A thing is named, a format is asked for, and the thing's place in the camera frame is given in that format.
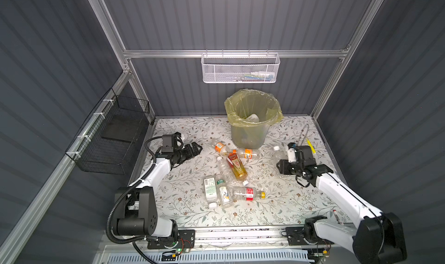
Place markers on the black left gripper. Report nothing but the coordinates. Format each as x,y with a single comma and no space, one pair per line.
189,153

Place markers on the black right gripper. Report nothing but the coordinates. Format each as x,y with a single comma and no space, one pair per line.
283,168

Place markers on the clear plastic bottle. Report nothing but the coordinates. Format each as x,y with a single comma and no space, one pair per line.
279,154

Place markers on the green white label bottle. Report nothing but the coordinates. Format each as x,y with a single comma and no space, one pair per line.
209,184

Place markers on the red yellow tea bottle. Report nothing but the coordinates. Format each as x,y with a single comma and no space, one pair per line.
237,167

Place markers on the red label yellow cap bottle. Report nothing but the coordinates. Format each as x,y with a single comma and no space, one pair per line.
247,193

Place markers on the yellow V label bottle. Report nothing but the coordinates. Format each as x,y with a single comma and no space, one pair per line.
253,118

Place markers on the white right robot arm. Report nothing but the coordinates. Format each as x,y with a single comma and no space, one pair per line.
375,238

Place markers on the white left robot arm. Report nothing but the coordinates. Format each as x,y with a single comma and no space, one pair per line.
134,216

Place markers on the mesh waste bin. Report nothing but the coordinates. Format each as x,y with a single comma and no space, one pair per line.
252,138

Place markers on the yellow bin liner bag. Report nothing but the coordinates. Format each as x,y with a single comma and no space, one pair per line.
245,102

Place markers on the yellow highlighter pen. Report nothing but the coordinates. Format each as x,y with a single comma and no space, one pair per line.
311,146

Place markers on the orange label bottle left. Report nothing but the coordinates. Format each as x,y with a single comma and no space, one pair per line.
220,147

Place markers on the orange label bottle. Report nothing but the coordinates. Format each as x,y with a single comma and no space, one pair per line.
250,154
220,147

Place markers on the red marker pen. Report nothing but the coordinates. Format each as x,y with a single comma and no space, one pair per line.
337,217

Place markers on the green cap clear bottle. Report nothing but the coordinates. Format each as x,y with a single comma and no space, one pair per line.
223,192

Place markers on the orange label bottle right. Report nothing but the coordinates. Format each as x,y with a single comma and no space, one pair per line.
250,154

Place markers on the white tube in basket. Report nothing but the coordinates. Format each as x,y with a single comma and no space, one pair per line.
262,75

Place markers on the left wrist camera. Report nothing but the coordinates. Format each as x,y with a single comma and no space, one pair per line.
172,142

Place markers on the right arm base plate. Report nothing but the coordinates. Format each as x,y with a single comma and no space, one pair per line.
299,235

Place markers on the black wire wall basket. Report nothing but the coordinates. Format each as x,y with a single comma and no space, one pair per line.
114,137

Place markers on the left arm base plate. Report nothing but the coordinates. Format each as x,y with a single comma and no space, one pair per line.
183,239

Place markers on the white wire wall basket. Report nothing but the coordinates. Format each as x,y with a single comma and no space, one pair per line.
233,68

